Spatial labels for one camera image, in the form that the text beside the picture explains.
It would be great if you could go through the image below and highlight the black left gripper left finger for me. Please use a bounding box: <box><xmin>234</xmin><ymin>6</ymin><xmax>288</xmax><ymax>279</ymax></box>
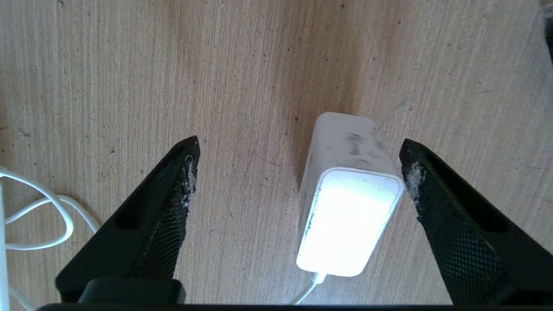
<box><xmin>55</xmin><ymin>135</ymin><xmax>201</xmax><ymax>304</ymax></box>

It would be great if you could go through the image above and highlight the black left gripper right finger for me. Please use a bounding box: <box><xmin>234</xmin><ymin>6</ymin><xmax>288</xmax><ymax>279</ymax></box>
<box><xmin>399</xmin><ymin>138</ymin><xmax>553</xmax><ymax>305</ymax></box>

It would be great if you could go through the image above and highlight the thin white adapter cable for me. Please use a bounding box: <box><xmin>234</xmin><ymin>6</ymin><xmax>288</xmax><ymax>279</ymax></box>
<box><xmin>0</xmin><ymin>166</ymin><xmax>327</xmax><ymax>311</ymax></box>

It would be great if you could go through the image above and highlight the white power adapter block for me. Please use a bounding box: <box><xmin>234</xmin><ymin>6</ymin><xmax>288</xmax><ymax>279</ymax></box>
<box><xmin>296</xmin><ymin>111</ymin><xmax>405</xmax><ymax>278</ymax></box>

